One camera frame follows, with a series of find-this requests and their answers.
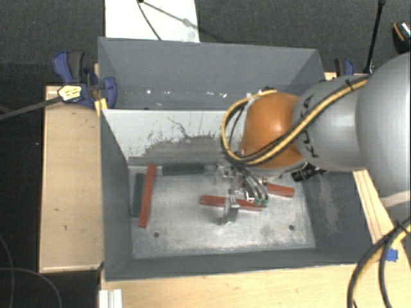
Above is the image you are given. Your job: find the red-brown flat block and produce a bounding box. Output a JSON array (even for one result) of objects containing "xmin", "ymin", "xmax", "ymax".
[
  {"xmin": 199, "ymin": 194, "xmax": 265, "ymax": 212},
  {"xmin": 265, "ymin": 182, "xmax": 295, "ymax": 199},
  {"xmin": 138, "ymin": 164, "xmax": 157, "ymax": 229}
]

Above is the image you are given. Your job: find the grey metal bin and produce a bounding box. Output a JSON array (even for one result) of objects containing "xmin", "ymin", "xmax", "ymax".
[{"xmin": 97, "ymin": 36, "xmax": 374, "ymax": 282}]

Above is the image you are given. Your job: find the dark green flat block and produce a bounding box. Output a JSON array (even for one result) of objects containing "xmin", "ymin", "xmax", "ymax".
[
  {"xmin": 161, "ymin": 162, "xmax": 207, "ymax": 176},
  {"xmin": 130, "ymin": 172, "xmax": 146, "ymax": 218}
]

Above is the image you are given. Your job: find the pale wood board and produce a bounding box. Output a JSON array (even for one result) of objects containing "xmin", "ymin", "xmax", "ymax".
[{"xmin": 38, "ymin": 85, "xmax": 105, "ymax": 274}]

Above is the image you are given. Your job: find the black cylinder on white bracket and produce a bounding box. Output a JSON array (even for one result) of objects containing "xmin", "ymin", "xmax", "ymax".
[{"xmin": 290, "ymin": 165, "xmax": 327, "ymax": 183}]

